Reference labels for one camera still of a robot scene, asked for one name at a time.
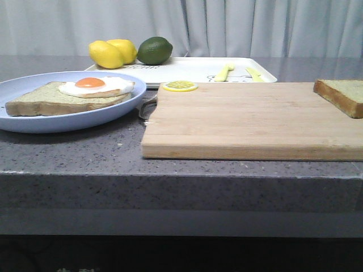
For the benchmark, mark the light blue round plate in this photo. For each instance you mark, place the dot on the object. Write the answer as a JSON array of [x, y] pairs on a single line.
[[14, 88]]

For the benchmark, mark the toast bread slice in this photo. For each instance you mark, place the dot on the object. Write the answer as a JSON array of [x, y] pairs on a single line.
[[48, 100], [346, 95]]

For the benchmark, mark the metal cutting board handle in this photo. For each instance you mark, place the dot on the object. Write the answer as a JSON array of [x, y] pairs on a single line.
[[147, 108]]

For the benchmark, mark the yellow plastic fork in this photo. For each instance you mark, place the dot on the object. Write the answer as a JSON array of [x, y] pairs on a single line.
[[223, 73]]

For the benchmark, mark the wooden cutting board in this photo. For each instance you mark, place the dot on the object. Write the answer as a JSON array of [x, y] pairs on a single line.
[[250, 121]]

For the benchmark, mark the rear yellow lemon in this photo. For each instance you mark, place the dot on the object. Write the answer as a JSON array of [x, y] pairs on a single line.
[[127, 49]]

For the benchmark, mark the white rectangular tray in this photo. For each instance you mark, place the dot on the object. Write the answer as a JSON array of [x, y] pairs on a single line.
[[194, 69]]

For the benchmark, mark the lemon slice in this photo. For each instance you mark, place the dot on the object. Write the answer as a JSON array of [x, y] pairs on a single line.
[[180, 86]]

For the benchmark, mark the yellow plastic knife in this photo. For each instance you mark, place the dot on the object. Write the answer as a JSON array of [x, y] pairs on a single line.
[[255, 75]]

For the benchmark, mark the white curtain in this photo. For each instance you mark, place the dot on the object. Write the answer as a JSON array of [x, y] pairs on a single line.
[[194, 28]]

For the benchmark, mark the fake fried egg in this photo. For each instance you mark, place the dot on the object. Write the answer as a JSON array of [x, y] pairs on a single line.
[[92, 87]]

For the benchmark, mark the front yellow lemon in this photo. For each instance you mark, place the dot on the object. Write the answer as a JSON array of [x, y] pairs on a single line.
[[105, 55]]

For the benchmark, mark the yellow lemon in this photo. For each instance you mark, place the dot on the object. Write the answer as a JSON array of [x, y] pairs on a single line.
[[127, 49], [105, 55]]

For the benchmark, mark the green lime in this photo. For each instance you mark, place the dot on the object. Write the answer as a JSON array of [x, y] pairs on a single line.
[[154, 51]]

